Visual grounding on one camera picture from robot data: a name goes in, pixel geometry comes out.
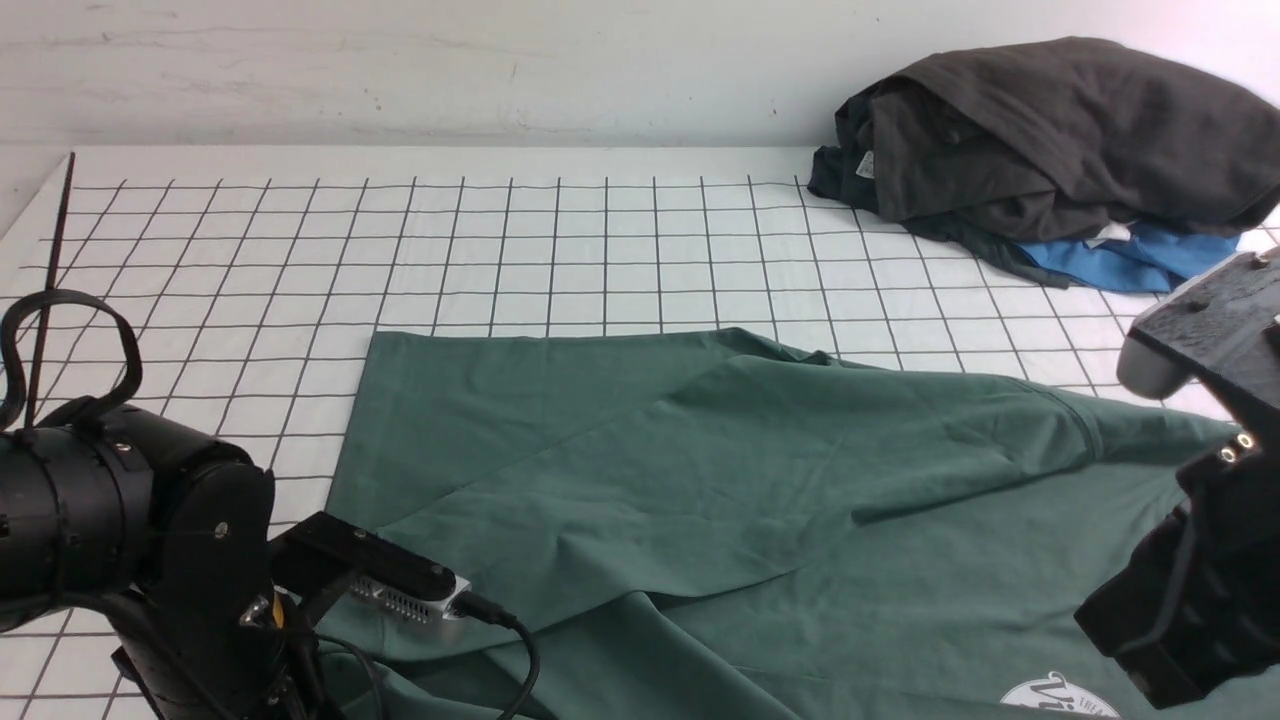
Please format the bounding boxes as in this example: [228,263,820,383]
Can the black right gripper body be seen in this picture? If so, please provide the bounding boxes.
[1075,445,1279,710]

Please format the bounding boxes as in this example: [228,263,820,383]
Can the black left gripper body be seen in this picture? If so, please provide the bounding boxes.
[110,592,344,719]

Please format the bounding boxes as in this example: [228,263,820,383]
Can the green long-sleeve shirt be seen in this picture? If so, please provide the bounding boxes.
[326,329,1233,719]

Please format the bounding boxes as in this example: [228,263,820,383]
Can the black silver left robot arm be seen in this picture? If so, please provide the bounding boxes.
[1,405,342,719]

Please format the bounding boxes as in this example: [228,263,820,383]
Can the blue crumpled garment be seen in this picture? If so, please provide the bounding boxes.
[1015,222,1240,293]

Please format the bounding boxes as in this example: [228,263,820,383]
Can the white grid-pattern table cloth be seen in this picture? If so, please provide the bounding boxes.
[0,146,1280,720]

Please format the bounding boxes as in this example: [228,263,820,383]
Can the dark grey crumpled garment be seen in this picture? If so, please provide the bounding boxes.
[806,37,1279,287]

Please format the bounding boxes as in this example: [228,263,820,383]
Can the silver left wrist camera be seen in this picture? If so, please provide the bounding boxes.
[268,512,471,625]

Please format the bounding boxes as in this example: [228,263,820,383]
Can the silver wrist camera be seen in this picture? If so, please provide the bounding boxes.
[268,512,471,625]
[1116,249,1279,407]

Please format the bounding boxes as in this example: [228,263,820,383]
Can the black left camera cable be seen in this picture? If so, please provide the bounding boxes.
[291,592,541,720]

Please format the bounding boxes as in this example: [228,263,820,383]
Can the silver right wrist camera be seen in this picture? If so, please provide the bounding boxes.
[1116,249,1279,407]

